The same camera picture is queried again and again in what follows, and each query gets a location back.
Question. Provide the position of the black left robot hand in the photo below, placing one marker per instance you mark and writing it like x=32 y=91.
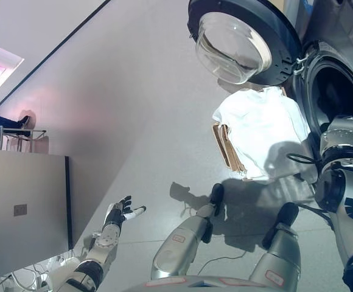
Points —
x=118 y=213

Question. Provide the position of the grey wall socket plate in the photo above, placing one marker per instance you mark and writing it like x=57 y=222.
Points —
x=20 y=210

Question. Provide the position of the round washer door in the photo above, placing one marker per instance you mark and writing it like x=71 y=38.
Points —
x=283 y=45

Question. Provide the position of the person leg dark trousers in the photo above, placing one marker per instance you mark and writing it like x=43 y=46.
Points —
x=0 y=120

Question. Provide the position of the metal frame chair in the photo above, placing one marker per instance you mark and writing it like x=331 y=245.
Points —
x=12 y=131

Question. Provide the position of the dark grey washing machine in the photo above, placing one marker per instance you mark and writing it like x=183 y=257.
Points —
x=347 y=45

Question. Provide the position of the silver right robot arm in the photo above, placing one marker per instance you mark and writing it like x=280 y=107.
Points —
x=334 y=188

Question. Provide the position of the silver robot torso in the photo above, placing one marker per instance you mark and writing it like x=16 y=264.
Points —
x=194 y=284

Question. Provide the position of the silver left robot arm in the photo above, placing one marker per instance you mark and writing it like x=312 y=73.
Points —
x=103 y=240

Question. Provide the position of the brown laundry basket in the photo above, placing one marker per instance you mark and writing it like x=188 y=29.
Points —
x=225 y=146

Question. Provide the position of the white cloth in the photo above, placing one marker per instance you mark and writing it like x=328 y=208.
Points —
x=255 y=121

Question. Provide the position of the grey cabinet panel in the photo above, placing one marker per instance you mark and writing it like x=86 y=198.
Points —
x=27 y=182

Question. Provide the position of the silver right robot leg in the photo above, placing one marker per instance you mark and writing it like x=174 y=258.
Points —
x=280 y=255

